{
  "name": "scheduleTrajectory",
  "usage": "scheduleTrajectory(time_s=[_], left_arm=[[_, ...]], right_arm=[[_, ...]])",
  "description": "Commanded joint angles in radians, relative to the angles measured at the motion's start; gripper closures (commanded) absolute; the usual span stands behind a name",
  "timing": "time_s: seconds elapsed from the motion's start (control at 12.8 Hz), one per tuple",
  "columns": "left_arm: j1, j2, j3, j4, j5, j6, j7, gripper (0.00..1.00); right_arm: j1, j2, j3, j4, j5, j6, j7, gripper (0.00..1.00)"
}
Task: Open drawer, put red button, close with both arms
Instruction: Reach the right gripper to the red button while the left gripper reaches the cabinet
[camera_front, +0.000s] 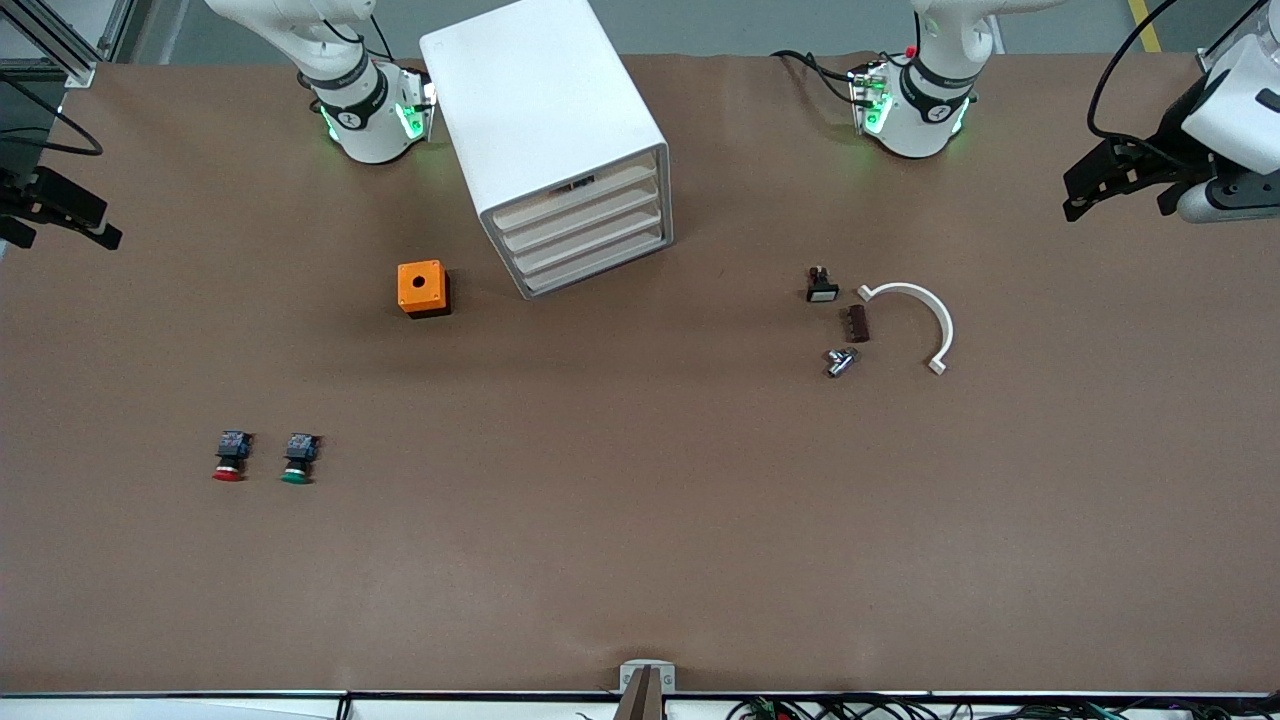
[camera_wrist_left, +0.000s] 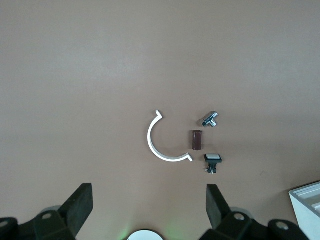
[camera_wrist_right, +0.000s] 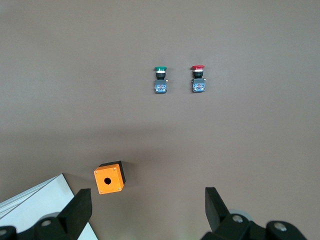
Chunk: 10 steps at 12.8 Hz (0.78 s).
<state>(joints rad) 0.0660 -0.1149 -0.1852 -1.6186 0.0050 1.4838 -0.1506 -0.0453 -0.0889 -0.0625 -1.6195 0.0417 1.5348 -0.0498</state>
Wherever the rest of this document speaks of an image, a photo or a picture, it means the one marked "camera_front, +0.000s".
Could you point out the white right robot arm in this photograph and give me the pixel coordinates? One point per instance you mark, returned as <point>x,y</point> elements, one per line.
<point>365,125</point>

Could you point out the orange button enclosure box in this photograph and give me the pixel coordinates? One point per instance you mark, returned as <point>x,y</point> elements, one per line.
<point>420,285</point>

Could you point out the small black white switch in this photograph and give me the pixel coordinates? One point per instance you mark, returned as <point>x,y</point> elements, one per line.
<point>822,290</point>

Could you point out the white curved plastic bracket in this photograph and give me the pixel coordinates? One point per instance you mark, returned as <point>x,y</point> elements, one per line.
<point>915,290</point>

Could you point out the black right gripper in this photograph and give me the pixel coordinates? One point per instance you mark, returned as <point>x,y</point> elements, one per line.
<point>22,191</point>

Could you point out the metal camera stand post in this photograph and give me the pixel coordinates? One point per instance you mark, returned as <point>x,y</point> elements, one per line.
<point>642,700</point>

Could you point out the white drawer cabinet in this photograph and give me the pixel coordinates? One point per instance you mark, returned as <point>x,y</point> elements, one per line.
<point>530,100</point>

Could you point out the white plastic drawer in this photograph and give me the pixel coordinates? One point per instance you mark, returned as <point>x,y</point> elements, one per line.
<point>580,198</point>
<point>590,240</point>
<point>585,217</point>
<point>595,263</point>

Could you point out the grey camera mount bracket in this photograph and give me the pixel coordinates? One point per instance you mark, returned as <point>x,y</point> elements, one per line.
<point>628,675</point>

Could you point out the aluminium frame profile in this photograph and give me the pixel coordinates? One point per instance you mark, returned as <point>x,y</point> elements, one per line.
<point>1210,62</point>
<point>82,72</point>

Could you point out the small metal fitting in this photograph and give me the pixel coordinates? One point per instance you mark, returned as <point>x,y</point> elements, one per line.
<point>840,362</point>

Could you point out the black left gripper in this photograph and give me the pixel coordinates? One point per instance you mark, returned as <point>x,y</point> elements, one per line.
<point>1172,133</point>

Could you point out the white table edge rail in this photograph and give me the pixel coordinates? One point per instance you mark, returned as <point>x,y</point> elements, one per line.
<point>200,710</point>

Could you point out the brown terminal block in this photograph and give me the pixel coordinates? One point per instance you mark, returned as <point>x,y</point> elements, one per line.
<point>855,324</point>

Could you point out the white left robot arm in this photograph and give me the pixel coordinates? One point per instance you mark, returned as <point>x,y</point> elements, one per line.
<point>920,125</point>

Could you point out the green push button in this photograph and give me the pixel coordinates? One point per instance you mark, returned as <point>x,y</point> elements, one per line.
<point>298,465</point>

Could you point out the red push button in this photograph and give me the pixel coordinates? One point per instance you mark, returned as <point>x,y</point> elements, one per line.
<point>230,462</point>

